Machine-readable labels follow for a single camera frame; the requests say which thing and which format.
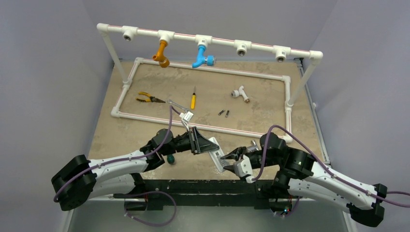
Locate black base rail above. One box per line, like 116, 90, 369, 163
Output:
113, 179, 298, 211

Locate blue plastic faucet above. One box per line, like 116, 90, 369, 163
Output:
191, 45, 216, 69

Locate yellow handled screwdriver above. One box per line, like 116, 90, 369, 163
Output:
190, 87, 196, 110

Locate aluminium table frame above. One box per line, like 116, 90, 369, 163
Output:
59, 58, 358, 232

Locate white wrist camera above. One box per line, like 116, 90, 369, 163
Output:
179, 111, 194, 124
233, 155, 255, 184

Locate white AC remote control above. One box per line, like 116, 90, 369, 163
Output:
209, 137, 231, 173

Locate orange plastic faucet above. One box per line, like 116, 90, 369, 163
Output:
152, 40, 170, 68

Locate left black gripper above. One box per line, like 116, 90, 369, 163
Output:
161, 127, 219, 156

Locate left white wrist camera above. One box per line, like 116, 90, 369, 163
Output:
179, 111, 194, 124

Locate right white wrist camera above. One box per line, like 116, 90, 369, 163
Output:
233, 155, 255, 184

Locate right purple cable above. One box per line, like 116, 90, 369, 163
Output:
251, 125, 410, 218

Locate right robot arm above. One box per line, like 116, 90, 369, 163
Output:
213, 132, 387, 227

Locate white plastic faucet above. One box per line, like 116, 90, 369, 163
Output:
231, 86, 250, 103

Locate small silver wrench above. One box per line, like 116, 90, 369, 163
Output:
168, 99, 187, 111

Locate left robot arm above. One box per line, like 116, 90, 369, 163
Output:
51, 127, 220, 211

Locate white PVC pipe frame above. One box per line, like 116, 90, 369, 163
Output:
96, 23, 323, 131

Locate yellow handled pliers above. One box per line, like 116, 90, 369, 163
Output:
135, 92, 165, 103

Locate green handled screwdriver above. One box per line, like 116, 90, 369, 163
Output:
167, 154, 176, 165

